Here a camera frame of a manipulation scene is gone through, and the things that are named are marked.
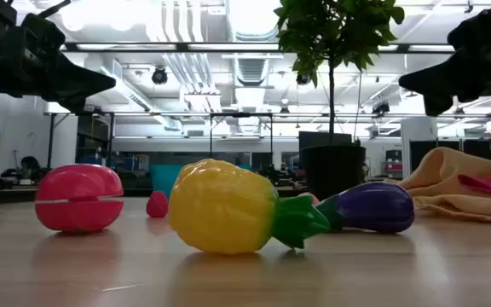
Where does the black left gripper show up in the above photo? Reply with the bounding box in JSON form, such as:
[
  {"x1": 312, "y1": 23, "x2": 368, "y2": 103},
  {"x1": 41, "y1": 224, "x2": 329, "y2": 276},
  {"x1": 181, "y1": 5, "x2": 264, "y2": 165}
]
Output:
[{"x1": 0, "y1": 0, "x2": 118, "y2": 114}]

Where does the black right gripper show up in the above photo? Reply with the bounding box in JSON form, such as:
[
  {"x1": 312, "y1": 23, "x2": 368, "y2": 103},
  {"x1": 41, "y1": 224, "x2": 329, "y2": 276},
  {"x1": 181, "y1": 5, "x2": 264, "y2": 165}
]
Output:
[{"x1": 398, "y1": 0, "x2": 491, "y2": 117}]

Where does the red round toy fruit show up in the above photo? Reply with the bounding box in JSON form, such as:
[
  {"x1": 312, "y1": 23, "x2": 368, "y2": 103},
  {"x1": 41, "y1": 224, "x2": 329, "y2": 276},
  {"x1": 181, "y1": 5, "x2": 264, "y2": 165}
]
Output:
[{"x1": 34, "y1": 163, "x2": 125, "y2": 234}]

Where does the purple toy eggplant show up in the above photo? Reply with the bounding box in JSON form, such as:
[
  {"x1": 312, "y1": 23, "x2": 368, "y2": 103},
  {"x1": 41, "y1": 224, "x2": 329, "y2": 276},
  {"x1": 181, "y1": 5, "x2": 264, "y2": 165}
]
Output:
[{"x1": 315, "y1": 182, "x2": 416, "y2": 235}]

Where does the small pink toy strawberry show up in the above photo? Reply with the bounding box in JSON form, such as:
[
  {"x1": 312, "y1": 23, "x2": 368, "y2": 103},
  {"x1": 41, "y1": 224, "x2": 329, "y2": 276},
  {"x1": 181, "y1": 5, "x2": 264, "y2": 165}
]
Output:
[{"x1": 145, "y1": 190, "x2": 170, "y2": 219}]

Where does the salmon pink toy peach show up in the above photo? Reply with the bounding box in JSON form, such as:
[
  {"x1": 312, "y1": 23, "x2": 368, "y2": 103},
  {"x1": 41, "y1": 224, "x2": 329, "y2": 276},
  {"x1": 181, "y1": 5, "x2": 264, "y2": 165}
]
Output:
[{"x1": 298, "y1": 191, "x2": 321, "y2": 206}]

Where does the yellow toy pineapple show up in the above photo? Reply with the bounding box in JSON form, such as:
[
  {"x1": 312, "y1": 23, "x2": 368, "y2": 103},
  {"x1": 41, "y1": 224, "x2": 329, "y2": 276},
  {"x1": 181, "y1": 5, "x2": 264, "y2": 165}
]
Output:
[{"x1": 168, "y1": 158, "x2": 332, "y2": 256}]

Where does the person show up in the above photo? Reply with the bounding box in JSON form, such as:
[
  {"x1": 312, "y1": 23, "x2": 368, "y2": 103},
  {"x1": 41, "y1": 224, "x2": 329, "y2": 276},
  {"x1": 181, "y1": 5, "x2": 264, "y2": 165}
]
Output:
[{"x1": 20, "y1": 155, "x2": 42, "y2": 176}]

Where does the yellow cloth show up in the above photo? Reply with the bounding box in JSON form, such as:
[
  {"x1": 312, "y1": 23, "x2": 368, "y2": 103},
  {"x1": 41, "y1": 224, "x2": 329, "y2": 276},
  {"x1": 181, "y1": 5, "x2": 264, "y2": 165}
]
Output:
[{"x1": 396, "y1": 147, "x2": 491, "y2": 223}]

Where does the green leafy tree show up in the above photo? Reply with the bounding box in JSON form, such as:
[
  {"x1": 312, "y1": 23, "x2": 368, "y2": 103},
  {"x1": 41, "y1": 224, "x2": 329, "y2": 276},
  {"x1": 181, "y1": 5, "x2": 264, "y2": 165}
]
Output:
[{"x1": 273, "y1": 0, "x2": 406, "y2": 148}]

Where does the teal plastic container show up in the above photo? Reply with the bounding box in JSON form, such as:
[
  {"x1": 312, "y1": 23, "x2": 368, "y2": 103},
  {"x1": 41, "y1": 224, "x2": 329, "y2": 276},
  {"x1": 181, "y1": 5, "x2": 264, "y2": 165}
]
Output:
[{"x1": 149, "y1": 164, "x2": 254, "y2": 200}]

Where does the dark monitor screen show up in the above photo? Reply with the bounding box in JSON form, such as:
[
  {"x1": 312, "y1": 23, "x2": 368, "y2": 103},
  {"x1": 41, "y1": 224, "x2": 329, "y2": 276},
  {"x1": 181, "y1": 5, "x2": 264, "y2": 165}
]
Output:
[{"x1": 298, "y1": 130, "x2": 353, "y2": 148}]

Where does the black plant pot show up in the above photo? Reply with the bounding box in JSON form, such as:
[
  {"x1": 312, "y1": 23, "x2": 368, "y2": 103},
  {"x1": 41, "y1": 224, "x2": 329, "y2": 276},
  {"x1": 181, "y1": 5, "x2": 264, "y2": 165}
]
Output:
[{"x1": 299, "y1": 144, "x2": 367, "y2": 201}]

